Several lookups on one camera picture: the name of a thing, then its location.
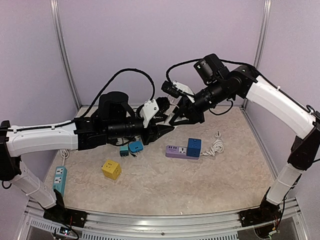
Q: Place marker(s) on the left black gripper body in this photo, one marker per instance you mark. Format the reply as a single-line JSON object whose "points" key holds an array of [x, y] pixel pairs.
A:
{"points": [[150, 135]]}

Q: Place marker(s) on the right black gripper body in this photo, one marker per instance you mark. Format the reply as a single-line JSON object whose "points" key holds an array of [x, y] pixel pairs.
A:
{"points": [[197, 114]]}

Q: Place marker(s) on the teal USB charger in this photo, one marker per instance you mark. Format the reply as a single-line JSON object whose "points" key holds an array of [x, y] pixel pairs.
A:
{"points": [[124, 151]]}

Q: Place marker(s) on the dark blue cube socket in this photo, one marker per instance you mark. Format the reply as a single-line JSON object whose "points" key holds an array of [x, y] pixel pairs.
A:
{"points": [[194, 147]]}

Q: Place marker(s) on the white USB charger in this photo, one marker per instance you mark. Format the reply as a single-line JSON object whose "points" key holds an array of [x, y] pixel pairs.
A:
{"points": [[170, 120]]}

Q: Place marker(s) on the purple power strip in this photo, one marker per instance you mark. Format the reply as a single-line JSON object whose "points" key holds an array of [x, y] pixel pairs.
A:
{"points": [[180, 152]]}

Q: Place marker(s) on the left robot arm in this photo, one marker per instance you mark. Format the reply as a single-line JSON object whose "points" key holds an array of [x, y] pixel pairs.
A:
{"points": [[113, 119]]}

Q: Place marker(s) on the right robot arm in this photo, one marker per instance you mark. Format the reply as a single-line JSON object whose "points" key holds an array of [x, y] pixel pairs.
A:
{"points": [[247, 82]]}

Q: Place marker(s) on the blue rounded charger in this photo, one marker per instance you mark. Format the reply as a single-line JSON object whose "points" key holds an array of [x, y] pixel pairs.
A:
{"points": [[135, 147]]}

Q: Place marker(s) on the yellow cube socket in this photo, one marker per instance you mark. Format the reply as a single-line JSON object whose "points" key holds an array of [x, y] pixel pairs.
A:
{"points": [[111, 169]]}

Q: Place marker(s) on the teal power strip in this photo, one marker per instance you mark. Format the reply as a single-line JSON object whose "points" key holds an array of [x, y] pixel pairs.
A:
{"points": [[60, 178]]}

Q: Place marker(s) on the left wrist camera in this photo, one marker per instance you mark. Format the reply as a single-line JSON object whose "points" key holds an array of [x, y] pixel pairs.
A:
{"points": [[154, 109]]}

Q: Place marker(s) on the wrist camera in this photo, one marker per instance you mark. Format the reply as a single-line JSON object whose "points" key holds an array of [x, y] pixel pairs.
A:
{"points": [[154, 109], [177, 89]]}

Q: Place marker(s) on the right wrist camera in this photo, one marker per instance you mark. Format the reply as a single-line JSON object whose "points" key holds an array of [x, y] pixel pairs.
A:
{"points": [[177, 89]]}

